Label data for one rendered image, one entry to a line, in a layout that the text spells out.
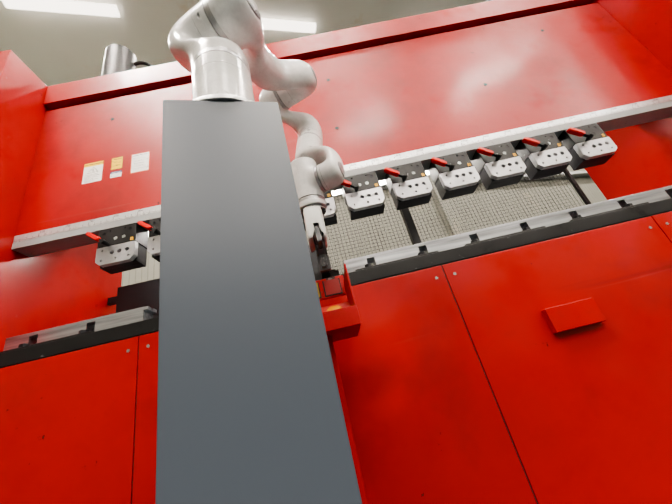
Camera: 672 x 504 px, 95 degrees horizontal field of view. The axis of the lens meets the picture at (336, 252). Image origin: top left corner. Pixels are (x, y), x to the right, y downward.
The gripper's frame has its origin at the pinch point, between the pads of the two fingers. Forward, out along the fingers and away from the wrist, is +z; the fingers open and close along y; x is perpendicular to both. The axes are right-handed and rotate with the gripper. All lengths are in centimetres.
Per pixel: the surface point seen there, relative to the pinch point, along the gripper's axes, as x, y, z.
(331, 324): -1.6, 6.5, 16.5
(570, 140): 115, -31, -41
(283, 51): 5, -40, -133
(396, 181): 37, -32, -39
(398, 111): 50, -35, -77
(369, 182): 27, -33, -41
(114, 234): -78, -36, -42
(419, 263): 30.7, -18.3, 0.9
